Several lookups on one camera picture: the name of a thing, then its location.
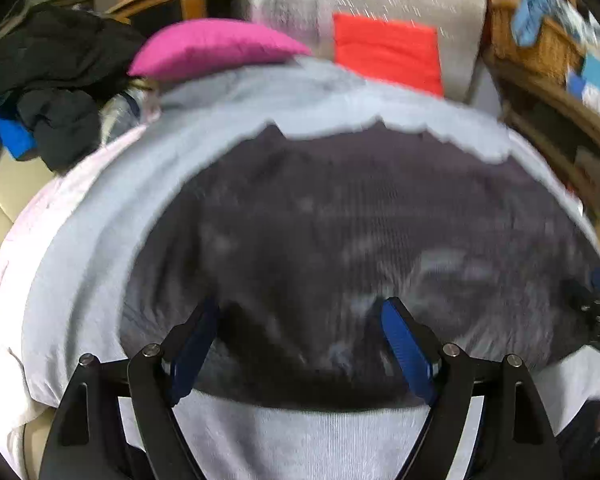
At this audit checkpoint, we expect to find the dark grey garment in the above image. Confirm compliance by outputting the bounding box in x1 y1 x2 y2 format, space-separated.
119 122 600 410

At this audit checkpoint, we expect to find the blue jacket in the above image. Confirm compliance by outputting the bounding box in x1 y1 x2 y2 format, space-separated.
0 113 36 159

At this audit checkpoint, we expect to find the red square cushion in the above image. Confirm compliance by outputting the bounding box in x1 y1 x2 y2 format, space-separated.
332 13 444 96

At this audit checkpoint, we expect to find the cream leather seat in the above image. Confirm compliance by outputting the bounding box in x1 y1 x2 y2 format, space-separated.
0 144 53 247

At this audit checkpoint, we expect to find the light blue cloth in basket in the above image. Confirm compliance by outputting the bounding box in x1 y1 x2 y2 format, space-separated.
510 0 555 48

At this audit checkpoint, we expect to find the pink cushion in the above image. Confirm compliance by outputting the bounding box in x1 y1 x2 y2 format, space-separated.
128 18 311 81

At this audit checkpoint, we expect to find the light grey bed blanket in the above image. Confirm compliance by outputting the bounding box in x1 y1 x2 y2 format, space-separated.
0 58 600 479

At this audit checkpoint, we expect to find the wicker basket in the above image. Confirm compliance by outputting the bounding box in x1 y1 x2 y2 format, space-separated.
489 3 584 86

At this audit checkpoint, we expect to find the black clothes pile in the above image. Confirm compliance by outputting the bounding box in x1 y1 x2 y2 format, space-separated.
0 4 145 171

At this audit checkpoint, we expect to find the wooden shelf unit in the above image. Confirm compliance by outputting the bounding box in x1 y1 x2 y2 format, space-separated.
483 51 600 240

